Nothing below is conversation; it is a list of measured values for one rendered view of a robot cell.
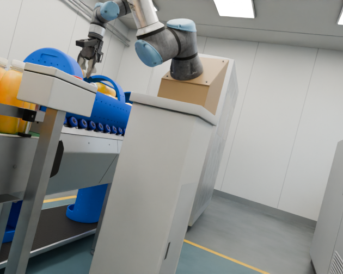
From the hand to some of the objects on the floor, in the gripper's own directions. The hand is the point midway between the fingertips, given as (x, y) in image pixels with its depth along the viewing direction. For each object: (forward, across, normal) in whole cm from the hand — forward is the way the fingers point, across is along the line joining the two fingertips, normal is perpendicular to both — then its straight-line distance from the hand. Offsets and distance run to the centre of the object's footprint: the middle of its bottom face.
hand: (83, 74), depth 134 cm
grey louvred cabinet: (+120, -190, -136) cm, 263 cm away
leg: (+119, +7, -77) cm, 142 cm away
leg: (+119, +7, +21) cm, 121 cm away
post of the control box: (+119, -29, +48) cm, 132 cm away
